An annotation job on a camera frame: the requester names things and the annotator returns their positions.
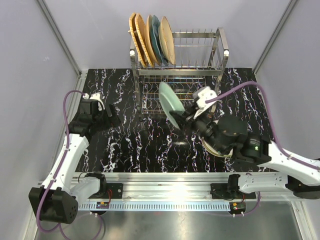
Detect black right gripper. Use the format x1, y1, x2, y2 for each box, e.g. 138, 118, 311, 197
170, 102, 228, 155

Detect pale green bottom plate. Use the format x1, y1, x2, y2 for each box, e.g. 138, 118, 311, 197
158, 82, 185, 129

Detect teal scalloped plate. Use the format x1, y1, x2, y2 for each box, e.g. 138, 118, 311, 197
152, 15, 169, 66

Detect cream yellow bird plate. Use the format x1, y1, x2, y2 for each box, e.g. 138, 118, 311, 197
158, 16, 176, 65

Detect woven bamboo tray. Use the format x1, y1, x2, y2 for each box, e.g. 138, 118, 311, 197
134, 13, 155, 68
129, 12, 148, 68

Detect cream bird painted plate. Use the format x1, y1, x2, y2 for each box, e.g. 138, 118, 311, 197
144, 14, 161, 67

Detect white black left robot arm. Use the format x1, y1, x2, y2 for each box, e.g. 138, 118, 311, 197
28, 98, 121, 224

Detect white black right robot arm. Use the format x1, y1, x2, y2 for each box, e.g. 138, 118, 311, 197
169, 110, 320, 200

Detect stainless steel dish rack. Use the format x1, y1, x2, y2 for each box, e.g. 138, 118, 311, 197
129, 27, 230, 120

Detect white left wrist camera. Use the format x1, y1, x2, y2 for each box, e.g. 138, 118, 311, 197
82, 93, 105, 111

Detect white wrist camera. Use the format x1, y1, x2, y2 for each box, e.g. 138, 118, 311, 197
192, 86, 218, 120
82, 93, 105, 111

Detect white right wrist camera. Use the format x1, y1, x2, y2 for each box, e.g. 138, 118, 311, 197
192, 86, 218, 120

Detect white slotted cable duct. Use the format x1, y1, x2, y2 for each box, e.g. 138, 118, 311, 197
78, 201, 230, 212

